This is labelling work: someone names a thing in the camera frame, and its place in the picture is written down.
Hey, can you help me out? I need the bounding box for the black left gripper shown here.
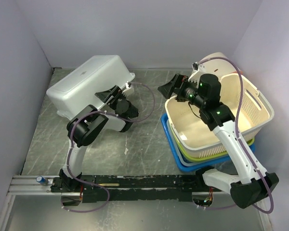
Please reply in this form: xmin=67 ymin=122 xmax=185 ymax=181
xmin=97 ymin=86 xmax=128 ymax=110

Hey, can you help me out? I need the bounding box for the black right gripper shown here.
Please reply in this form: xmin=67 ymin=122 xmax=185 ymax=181
xmin=158 ymin=73 xmax=206 ymax=108

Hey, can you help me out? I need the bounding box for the white translucent plastic bin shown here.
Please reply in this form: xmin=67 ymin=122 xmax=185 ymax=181
xmin=46 ymin=55 xmax=135 ymax=120

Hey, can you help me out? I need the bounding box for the cream perforated basket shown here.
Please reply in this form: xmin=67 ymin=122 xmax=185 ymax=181
xmin=165 ymin=73 xmax=274 ymax=148

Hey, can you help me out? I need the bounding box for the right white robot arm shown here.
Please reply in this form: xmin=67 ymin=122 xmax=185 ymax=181
xmin=158 ymin=74 xmax=279 ymax=214

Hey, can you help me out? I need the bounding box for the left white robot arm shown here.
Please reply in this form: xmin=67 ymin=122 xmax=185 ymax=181
xmin=59 ymin=82 xmax=139 ymax=192

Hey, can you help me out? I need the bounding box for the cream cylindrical bucket orange rim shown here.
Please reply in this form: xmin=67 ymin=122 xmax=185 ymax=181
xmin=201 ymin=52 xmax=236 ymax=79

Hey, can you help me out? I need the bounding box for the green plastic tub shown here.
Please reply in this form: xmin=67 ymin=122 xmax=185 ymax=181
xmin=170 ymin=131 xmax=256 ymax=162

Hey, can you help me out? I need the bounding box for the blue plastic tub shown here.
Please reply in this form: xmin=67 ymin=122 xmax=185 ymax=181
xmin=160 ymin=113 xmax=256 ymax=172

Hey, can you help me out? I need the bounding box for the brass pencil-like rod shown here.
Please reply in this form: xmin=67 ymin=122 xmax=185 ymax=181
xmin=99 ymin=183 xmax=120 ymax=187

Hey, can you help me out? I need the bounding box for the blue capacitor cylinder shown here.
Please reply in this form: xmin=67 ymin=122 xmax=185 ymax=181
xmin=36 ymin=176 xmax=49 ymax=186

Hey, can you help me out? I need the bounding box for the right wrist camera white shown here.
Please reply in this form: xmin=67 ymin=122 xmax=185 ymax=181
xmin=188 ymin=62 xmax=207 ymax=83

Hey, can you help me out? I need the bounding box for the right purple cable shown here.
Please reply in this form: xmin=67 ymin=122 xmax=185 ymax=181
xmin=196 ymin=57 xmax=275 ymax=214

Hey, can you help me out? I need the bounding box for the aluminium rail frame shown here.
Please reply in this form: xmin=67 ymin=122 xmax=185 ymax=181
xmin=0 ymin=176 xmax=273 ymax=231

